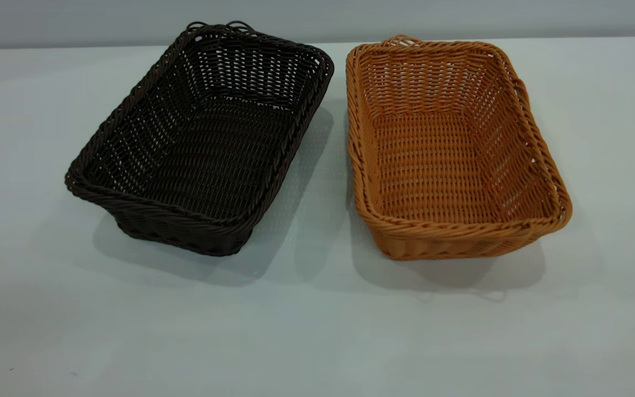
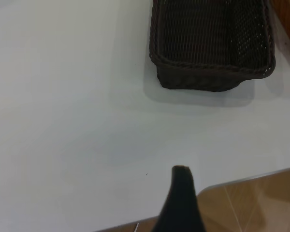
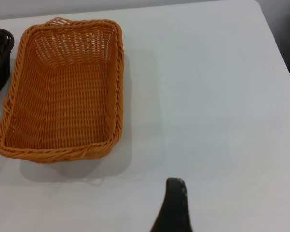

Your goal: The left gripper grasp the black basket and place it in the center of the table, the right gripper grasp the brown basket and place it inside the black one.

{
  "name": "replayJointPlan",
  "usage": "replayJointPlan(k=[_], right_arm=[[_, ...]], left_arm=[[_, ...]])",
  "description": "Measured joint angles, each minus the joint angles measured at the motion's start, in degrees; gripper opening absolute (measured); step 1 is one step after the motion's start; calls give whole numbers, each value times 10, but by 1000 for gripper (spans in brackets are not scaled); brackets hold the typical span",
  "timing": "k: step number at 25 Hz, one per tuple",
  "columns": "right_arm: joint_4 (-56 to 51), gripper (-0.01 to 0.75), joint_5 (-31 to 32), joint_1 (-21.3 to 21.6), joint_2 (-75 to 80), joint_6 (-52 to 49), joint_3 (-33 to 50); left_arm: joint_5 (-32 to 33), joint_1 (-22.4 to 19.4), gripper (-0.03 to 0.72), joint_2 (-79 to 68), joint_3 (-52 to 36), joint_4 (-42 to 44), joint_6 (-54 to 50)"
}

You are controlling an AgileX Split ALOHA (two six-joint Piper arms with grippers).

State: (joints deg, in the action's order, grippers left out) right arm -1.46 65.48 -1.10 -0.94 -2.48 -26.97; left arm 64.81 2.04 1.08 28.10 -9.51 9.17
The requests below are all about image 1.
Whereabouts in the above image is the black woven wicker basket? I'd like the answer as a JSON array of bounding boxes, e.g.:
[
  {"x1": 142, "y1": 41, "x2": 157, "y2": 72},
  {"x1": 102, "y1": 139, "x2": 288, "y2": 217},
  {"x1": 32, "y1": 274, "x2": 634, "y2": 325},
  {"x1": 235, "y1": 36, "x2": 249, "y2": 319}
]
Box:
[{"x1": 64, "y1": 21, "x2": 335, "y2": 257}]

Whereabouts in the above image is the orange woven wicker basket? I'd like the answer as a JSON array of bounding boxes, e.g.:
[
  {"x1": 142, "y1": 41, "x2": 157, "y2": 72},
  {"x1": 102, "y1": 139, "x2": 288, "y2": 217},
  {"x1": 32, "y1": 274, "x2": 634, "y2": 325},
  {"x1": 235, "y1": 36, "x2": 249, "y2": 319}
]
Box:
[{"x1": 346, "y1": 35, "x2": 573, "y2": 261}]

